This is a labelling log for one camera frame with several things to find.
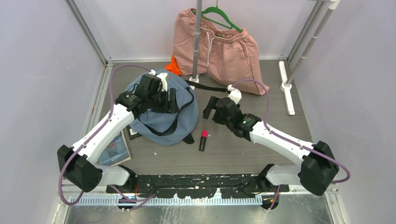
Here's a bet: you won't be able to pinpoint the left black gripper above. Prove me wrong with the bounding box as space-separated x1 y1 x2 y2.
147 87 178 114

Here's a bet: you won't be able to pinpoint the blue student backpack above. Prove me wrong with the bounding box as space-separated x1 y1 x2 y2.
129 69 199 146

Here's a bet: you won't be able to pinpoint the Nineteen Eighty-Four blue book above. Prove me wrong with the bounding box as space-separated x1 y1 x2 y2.
97 131 131 166

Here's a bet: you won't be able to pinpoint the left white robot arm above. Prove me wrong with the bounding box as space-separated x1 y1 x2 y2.
57 72 177 193

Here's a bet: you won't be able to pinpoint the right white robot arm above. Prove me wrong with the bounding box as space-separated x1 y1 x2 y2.
203 96 339 196

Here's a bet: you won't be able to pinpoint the pink black highlighter marker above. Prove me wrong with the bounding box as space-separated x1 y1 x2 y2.
198 130 208 152

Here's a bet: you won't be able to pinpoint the left rack pole with foot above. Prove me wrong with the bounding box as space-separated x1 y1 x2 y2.
189 0 202 84

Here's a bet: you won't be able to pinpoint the rack pole with foot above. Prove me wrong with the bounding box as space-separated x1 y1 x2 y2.
278 0 340 116
189 0 202 84

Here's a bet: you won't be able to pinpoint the orange cloth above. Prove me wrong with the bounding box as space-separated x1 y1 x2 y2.
164 55 182 76

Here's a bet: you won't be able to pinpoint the pink shorts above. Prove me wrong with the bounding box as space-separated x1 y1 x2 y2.
173 8 269 95

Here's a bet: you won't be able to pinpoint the green clothes hanger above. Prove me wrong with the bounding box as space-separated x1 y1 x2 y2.
201 6 243 33

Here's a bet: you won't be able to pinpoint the right rack pole with foot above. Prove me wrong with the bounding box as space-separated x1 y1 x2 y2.
278 0 340 116

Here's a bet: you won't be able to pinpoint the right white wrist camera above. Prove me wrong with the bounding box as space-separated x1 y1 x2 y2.
227 84 242 104

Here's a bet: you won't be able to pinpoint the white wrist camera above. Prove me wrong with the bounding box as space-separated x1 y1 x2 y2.
227 84 242 104
149 70 169 92

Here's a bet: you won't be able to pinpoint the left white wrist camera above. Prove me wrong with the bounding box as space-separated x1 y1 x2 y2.
149 70 169 92

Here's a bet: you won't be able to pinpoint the black backpack strap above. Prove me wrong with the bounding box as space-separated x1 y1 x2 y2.
185 80 230 93

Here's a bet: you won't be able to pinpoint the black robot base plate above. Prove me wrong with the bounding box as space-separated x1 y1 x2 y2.
117 174 276 199

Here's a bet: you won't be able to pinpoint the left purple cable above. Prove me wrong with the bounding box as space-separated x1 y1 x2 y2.
58 64 158 212

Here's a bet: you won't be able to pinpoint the purple cable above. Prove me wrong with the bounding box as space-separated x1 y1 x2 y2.
58 64 158 212
230 78 352 211

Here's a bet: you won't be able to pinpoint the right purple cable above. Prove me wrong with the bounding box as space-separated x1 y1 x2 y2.
230 78 352 211

